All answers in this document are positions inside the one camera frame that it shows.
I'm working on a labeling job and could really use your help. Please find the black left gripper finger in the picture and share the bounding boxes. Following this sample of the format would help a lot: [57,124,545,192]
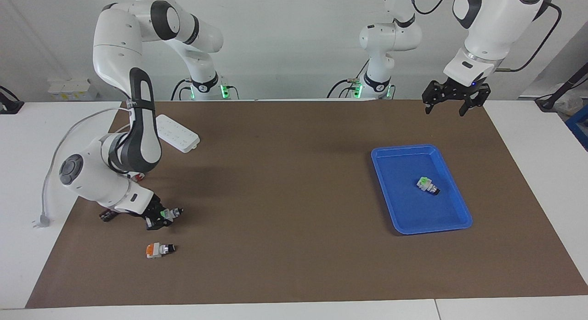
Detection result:
[423,80,445,115]
[459,84,491,117]

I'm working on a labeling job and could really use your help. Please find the white power strip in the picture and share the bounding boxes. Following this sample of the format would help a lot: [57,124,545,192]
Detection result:
[155,114,201,153]

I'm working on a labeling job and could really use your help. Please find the black stand pole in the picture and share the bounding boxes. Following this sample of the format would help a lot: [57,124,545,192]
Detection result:
[535,63,588,112]

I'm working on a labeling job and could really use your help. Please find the clear plastic bag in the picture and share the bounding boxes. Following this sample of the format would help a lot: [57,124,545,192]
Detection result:
[554,84,585,116]

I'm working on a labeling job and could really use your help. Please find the blue crate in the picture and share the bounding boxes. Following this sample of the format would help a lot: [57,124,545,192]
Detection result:
[565,104,588,151]

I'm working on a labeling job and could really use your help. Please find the blue plastic tray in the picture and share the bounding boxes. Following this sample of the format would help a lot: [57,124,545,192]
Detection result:
[371,144,473,235]

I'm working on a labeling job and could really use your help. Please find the brown table mat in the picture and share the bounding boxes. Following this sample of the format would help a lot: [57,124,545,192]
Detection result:
[25,99,588,309]

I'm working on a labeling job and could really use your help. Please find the black clamp base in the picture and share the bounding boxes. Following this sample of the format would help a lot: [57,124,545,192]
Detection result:
[0,86,24,115]

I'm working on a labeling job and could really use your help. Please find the orange selector switch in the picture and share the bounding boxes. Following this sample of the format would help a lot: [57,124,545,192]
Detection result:
[146,242,177,259]

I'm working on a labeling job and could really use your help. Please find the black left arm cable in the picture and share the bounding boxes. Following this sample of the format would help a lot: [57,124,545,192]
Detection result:
[495,2,563,73]

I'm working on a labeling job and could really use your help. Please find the black left base cable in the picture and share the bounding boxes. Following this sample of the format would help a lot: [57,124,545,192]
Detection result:
[327,58,370,99]

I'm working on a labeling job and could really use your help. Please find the black base cable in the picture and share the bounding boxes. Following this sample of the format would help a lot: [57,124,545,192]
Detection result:
[327,58,370,99]
[171,79,191,101]

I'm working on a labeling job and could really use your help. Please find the white power cord with plug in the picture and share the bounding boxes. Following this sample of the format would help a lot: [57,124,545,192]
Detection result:
[32,107,134,229]

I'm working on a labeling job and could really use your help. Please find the black right base cable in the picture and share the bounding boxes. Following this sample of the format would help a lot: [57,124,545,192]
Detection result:
[171,79,191,101]

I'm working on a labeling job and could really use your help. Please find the white boxes by wall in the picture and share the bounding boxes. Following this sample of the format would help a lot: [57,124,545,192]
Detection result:
[47,78,98,101]

